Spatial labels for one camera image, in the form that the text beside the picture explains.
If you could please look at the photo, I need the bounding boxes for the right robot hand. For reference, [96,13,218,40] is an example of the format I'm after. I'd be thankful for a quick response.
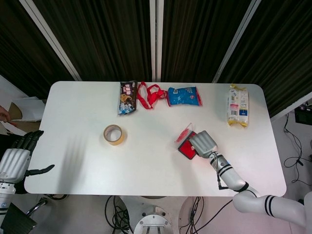
[189,130,218,158]

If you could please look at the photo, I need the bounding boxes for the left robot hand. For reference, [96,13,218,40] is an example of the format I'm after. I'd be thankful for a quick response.
[0,130,55,184]

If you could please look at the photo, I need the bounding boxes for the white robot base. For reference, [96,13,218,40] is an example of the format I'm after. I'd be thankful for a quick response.
[121,195,195,234]

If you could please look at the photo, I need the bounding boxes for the red stamp pad box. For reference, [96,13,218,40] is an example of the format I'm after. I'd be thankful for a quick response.
[175,122,198,161]

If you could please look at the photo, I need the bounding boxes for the person's hand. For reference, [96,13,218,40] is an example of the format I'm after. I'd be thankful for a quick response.
[0,105,18,126]

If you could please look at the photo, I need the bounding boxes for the blue snack bag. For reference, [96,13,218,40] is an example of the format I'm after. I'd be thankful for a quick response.
[166,85,204,108]

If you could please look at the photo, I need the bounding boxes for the yellow white snack package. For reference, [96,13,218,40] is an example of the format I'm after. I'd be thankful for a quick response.
[227,83,250,128]

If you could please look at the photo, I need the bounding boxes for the white cardboard sheet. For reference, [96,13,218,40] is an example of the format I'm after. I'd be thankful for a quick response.
[9,97,46,122]

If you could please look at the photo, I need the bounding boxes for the black fabric chair seat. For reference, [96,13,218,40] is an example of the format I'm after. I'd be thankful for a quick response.
[4,203,38,234]

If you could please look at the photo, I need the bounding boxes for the dark chocolate snack bag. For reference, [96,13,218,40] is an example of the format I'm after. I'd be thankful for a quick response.
[117,79,138,116]

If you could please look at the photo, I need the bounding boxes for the yellow tape roll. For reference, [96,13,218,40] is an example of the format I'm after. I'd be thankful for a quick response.
[103,124,128,147]

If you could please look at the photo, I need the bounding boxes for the black electronic device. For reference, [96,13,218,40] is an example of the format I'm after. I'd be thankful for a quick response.
[294,106,312,124]

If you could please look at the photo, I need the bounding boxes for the red ribbon strap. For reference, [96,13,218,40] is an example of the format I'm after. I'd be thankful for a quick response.
[136,81,168,110]

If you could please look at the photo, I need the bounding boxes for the black floor cables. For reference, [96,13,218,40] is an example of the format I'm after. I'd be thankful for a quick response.
[104,195,134,234]

